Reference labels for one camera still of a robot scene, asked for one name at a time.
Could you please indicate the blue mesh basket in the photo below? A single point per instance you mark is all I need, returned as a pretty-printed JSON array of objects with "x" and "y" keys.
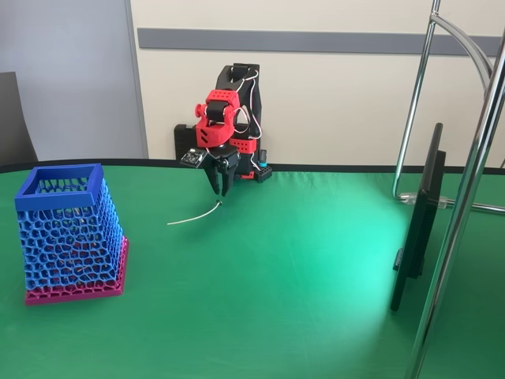
[{"x": 67, "y": 237}]

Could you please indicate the chrome tube stand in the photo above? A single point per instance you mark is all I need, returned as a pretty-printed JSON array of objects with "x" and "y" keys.
[{"x": 455, "y": 237}]

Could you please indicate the green table cloth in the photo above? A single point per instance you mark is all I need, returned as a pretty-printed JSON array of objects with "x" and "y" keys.
[{"x": 252, "y": 284}]

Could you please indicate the clear plastic clip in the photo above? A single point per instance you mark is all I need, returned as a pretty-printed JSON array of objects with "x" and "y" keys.
[{"x": 408, "y": 197}]

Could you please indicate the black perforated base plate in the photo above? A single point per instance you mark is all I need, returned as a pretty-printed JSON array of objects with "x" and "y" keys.
[{"x": 263, "y": 173}]

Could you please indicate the grey wall rail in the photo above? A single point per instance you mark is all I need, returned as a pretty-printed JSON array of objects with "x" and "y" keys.
[{"x": 315, "y": 41}]

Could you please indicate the black monitor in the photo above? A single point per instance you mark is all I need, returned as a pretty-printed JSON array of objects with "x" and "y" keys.
[{"x": 418, "y": 237}]

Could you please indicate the black box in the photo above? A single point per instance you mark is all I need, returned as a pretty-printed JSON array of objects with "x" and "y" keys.
[{"x": 184, "y": 138}]

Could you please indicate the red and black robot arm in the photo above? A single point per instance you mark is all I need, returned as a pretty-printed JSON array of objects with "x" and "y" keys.
[{"x": 217, "y": 126}]

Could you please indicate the dark chair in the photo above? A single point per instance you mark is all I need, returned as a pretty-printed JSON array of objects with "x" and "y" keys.
[{"x": 13, "y": 126}]

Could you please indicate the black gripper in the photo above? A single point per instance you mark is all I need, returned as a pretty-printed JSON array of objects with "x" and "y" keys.
[{"x": 226, "y": 161}]

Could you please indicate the wrist camera board with mount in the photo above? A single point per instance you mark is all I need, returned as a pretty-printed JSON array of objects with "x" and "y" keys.
[{"x": 194, "y": 158}]

